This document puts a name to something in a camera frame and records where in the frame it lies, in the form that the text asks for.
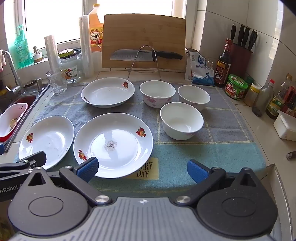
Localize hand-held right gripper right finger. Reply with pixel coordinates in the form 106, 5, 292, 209
174, 159, 262, 207

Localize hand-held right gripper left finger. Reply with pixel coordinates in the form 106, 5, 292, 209
28, 157, 112, 208

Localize white fruit print plate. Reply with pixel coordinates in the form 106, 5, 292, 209
81, 77, 135, 108
73, 113, 154, 179
18, 115, 75, 170

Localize white red drain basket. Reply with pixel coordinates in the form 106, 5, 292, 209
0, 103, 29, 142

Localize grey blue checked dish towel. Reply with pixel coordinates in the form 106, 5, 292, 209
14, 81, 267, 202

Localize white pink floral bowl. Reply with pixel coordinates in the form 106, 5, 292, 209
139, 80, 176, 108
160, 102, 204, 141
178, 85, 211, 112

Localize steel sink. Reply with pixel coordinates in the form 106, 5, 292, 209
0, 83, 50, 154

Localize metal sink knob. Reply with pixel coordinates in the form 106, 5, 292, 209
24, 78, 47, 92

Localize clear drinking glass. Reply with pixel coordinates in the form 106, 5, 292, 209
46, 67, 68, 95

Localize metal faucet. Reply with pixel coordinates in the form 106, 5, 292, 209
0, 49, 25, 93

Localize pink cloth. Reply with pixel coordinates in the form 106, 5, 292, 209
0, 49, 7, 72

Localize green lid sauce jar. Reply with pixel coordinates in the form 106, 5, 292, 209
224, 74, 248, 101

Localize yellow lid small jar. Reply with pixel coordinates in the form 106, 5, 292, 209
243, 83, 261, 107

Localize clear bottle red cap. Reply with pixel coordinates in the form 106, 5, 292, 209
251, 79, 276, 117

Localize white plastic container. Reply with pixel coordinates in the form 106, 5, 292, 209
273, 110, 296, 141

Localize small potted plant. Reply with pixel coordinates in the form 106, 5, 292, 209
32, 46, 44, 64

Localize glass jar with lid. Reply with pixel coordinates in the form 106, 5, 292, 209
58, 48, 84, 83

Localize blue white salt bag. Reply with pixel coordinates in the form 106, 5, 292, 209
184, 48, 216, 87

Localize green dish soap bottle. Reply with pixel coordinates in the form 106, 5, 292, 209
14, 24, 35, 69

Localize green label oil bottle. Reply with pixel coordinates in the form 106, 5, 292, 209
265, 74, 294, 120

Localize dark vinegar bottle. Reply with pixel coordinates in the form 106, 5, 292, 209
216, 38, 234, 88

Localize short plastic wrap roll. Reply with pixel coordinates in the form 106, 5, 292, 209
44, 35, 61, 73

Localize red seasoning packets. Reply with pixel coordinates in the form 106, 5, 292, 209
282, 85, 296, 112

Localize brown knife block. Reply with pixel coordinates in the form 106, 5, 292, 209
230, 43, 254, 78

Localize tall plastic wrap roll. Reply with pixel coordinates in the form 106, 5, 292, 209
79, 14, 95, 79

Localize orange cooking wine bottle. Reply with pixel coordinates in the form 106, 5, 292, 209
90, 3, 105, 53

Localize window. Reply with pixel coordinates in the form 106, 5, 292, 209
5, 0, 199, 68

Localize bamboo cutting board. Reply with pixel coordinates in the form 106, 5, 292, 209
101, 14, 187, 71

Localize black handled kitchen knife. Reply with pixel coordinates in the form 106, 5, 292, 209
110, 48, 183, 62

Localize metal wire rack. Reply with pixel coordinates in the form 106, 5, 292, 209
125, 45, 166, 81

